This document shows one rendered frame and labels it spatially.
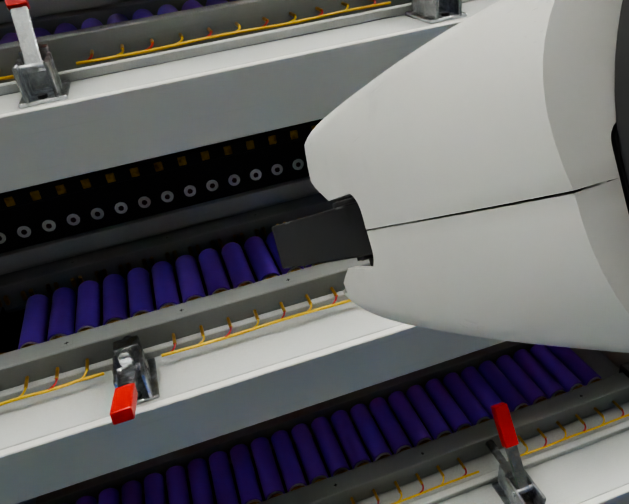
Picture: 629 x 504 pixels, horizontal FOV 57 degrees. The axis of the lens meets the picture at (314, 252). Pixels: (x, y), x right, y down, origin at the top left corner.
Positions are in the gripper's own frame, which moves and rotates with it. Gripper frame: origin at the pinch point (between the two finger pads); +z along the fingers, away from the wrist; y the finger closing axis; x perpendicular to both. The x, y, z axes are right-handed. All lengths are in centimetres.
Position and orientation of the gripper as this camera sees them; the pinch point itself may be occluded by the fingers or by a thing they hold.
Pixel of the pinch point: (416, 206)
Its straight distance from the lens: 21.8
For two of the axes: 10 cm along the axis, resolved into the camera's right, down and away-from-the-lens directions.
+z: -2.0, 0.1, 9.8
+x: 2.6, 9.6, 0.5
